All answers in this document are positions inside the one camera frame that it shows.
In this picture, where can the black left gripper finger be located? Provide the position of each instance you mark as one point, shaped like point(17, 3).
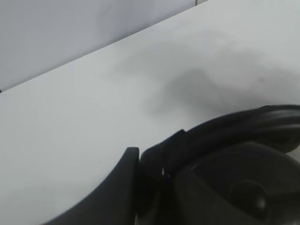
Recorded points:
point(112, 202)

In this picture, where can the black round tea kettle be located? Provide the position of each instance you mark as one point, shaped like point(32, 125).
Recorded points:
point(232, 170)

